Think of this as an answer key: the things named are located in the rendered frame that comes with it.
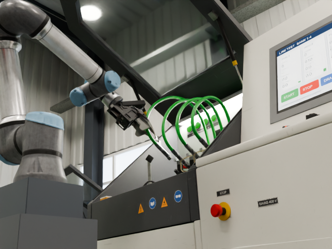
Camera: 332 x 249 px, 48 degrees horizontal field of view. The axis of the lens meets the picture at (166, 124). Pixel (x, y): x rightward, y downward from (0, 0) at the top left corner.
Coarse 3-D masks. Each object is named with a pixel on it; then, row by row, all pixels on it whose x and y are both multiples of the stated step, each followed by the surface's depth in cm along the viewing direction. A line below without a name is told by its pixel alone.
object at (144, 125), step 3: (138, 120) 156; (141, 120) 156; (144, 120) 156; (141, 123) 155; (144, 123) 156; (147, 123) 156; (150, 123) 156; (141, 126) 154; (144, 126) 155; (147, 126) 156; (150, 126) 156; (141, 129) 153; (144, 129) 154; (150, 129) 157; (153, 129) 156; (153, 132) 157
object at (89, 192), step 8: (64, 168) 482; (72, 168) 471; (72, 176) 491; (80, 176) 478; (80, 184) 499; (88, 184) 485; (96, 184) 482; (88, 192) 507; (96, 192) 497; (88, 200) 526
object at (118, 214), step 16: (176, 176) 124; (128, 192) 144; (144, 192) 136; (160, 192) 129; (96, 208) 160; (112, 208) 150; (128, 208) 142; (144, 208) 134; (160, 208) 127; (176, 208) 121; (112, 224) 148; (128, 224) 140; (144, 224) 132; (160, 224) 126; (176, 224) 120
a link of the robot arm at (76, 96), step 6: (84, 84) 148; (72, 90) 147; (78, 90) 146; (84, 90) 146; (72, 96) 148; (78, 96) 146; (84, 96) 147; (90, 96) 146; (72, 102) 149; (78, 102) 147; (84, 102) 148
